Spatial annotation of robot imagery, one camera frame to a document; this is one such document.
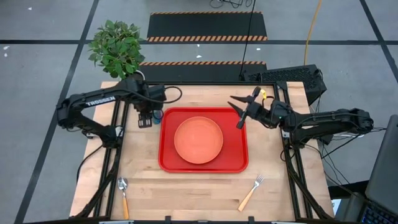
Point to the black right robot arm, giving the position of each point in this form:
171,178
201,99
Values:
326,123

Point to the red plastic tray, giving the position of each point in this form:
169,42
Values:
168,155

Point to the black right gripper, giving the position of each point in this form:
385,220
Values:
259,113

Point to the green leafy plant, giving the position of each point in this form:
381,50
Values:
116,49

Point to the white plant pot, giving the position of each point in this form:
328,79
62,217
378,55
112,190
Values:
143,75

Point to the teal ribbed cup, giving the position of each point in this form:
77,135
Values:
158,116

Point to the orange plate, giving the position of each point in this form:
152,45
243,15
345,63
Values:
199,140

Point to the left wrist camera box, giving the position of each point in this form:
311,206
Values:
157,93

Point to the black striped floor ramp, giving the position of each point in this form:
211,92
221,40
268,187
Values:
205,26
199,73

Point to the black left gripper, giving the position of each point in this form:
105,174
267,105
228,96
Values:
144,105

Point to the grey laptop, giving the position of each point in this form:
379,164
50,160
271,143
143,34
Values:
385,161

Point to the black aluminium table frame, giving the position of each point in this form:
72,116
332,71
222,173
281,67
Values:
292,186

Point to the black computer tower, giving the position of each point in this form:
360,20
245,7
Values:
289,76

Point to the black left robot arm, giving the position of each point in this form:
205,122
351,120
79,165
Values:
93,101

